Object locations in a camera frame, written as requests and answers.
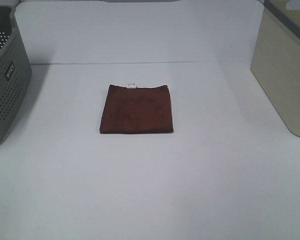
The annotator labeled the beige storage bin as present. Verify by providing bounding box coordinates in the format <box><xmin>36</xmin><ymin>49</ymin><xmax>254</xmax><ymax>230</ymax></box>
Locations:
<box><xmin>250</xmin><ymin>0</ymin><xmax>300</xmax><ymax>137</ymax></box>

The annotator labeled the grey perforated laundry basket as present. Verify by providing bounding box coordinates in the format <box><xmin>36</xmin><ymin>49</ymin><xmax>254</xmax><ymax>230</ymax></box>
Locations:
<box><xmin>0</xmin><ymin>5</ymin><xmax>32</xmax><ymax>144</ymax></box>

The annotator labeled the brown towel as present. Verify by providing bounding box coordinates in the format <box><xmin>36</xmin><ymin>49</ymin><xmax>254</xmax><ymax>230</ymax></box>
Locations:
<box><xmin>99</xmin><ymin>84</ymin><xmax>174</xmax><ymax>135</ymax></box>

